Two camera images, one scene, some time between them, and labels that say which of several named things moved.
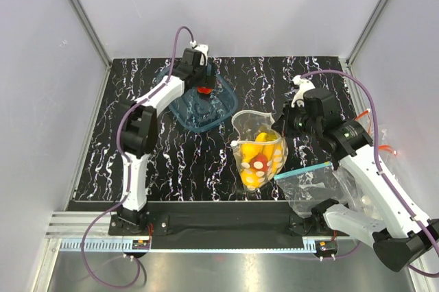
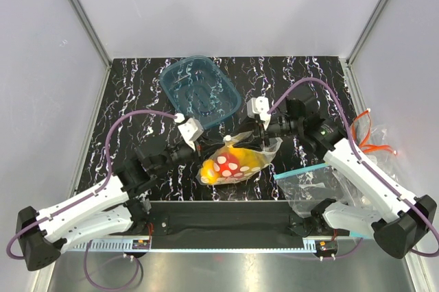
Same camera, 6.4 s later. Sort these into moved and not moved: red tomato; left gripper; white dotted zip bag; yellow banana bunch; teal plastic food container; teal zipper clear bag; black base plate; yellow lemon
Moved: white dotted zip bag; red tomato; yellow lemon; yellow banana bunch; left gripper
Not moved: teal plastic food container; black base plate; teal zipper clear bag
